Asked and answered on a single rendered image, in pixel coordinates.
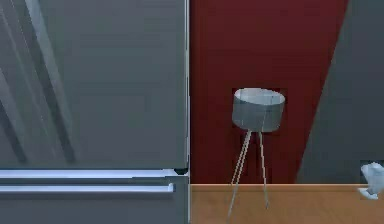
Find white crumpled object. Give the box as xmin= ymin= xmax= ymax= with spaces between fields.
xmin=357 ymin=161 xmax=384 ymax=201

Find silver fridge handle bar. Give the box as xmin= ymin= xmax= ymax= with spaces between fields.
xmin=0 ymin=183 xmax=176 ymax=195

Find grey steel fridge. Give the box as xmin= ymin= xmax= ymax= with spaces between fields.
xmin=0 ymin=0 xmax=191 ymax=224

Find grey tripod floor lamp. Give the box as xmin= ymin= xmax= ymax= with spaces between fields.
xmin=225 ymin=87 xmax=286 ymax=224

